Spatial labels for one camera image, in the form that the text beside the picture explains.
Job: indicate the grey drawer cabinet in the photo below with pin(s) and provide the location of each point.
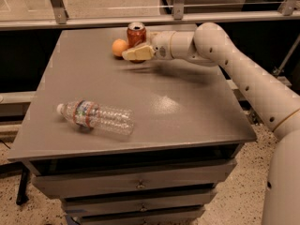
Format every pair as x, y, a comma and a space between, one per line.
181, 113

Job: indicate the metal railing frame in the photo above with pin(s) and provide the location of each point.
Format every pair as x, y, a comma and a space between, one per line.
35, 14

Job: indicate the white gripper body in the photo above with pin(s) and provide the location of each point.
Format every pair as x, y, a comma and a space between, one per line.
161, 44

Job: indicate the clear plastic water bottle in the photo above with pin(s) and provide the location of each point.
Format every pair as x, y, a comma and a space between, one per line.
91, 115

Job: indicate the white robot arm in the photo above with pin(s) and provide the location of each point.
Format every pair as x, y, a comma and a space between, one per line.
276, 104

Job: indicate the bottom grey drawer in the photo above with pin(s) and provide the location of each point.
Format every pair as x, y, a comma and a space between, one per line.
145, 218

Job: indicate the top grey drawer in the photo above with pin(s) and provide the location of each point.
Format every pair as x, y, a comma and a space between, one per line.
146, 178

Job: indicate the red coke can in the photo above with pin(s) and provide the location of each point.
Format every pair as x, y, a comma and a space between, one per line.
136, 34

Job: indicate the middle grey drawer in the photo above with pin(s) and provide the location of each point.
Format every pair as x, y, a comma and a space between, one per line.
140, 203

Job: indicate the orange fruit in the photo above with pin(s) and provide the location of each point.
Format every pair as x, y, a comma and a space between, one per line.
118, 47

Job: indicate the grey drawer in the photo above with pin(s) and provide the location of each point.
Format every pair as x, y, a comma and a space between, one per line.
140, 203
145, 218
146, 178

